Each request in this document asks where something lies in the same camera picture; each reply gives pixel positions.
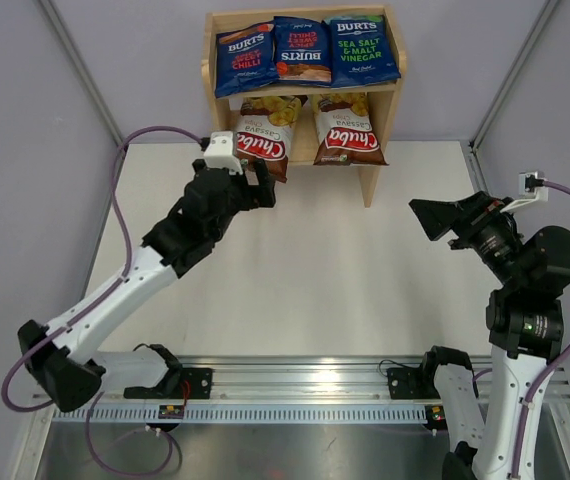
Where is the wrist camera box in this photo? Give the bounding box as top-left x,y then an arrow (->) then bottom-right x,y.
501,171 -> 549,213
201,130 -> 244,175

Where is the wooden two-tier shelf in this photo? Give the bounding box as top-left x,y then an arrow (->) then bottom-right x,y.
201,3 -> 408,208

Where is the left aluminium frame post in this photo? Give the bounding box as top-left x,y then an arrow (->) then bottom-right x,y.
35,0 -> 124,145

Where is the white slotted cable duct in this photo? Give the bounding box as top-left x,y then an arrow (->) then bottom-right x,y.
54,403 -> 427,425

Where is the small Burts sweet chilli bag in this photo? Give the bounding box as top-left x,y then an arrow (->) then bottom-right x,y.
274,16 -> 332,87

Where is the large Burts sweet chilli bag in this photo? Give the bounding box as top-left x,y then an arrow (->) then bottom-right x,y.
214,21 -> 279,98

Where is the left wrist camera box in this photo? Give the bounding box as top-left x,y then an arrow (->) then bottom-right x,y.
201,130 -> 244,175

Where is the aluminium frame post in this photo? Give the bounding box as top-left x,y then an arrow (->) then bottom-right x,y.
35,0 -> 124,145
469,0 -> 562,155

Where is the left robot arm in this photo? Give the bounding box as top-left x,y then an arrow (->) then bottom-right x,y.
18,159 -> 276,412

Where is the aluminium rail base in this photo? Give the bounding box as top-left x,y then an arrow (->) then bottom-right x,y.
32,353 -> 570,426

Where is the Chuba cassava chips bag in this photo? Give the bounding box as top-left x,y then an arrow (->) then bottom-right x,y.
235,95 -> 307,183
311,92 -> 387,166

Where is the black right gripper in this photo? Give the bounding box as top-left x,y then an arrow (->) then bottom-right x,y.
411,190 -> 526,289

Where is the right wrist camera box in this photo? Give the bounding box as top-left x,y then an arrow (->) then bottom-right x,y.
501,171 -> 549,213

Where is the Burts sea salt vinegar bag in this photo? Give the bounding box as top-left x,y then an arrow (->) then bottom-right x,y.
323,15 -> 401,89

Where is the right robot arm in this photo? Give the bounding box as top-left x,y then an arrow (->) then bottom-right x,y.
409,192 -> 570,479

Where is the right aluminium frame post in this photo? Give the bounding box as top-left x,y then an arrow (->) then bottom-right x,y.
469,0 -> 562,155

